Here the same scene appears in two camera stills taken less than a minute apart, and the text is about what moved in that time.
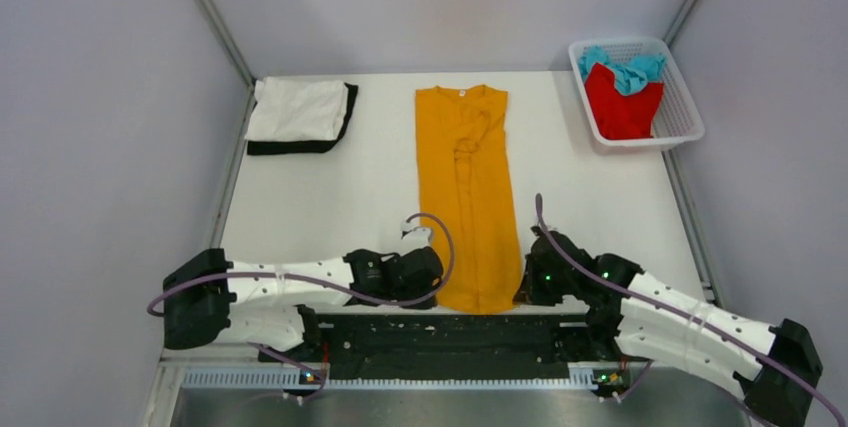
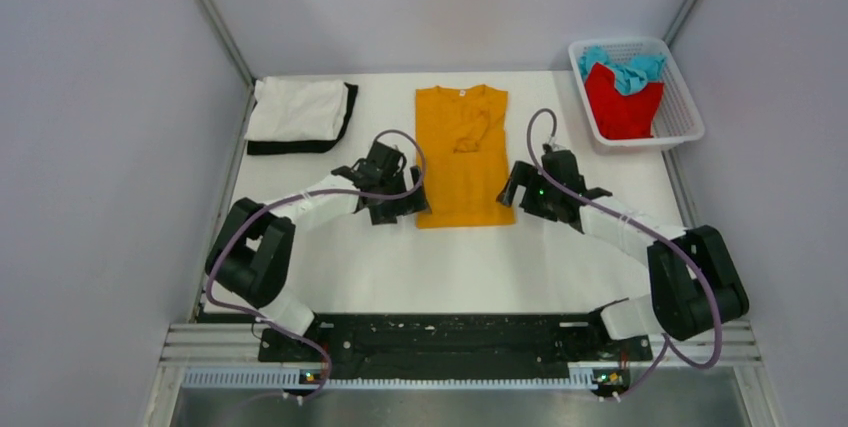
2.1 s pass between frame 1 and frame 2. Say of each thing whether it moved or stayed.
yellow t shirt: moved
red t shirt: stayed
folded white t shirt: stayed
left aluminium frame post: stayed
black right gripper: moved
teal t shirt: stayed
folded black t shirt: stayed
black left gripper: moved
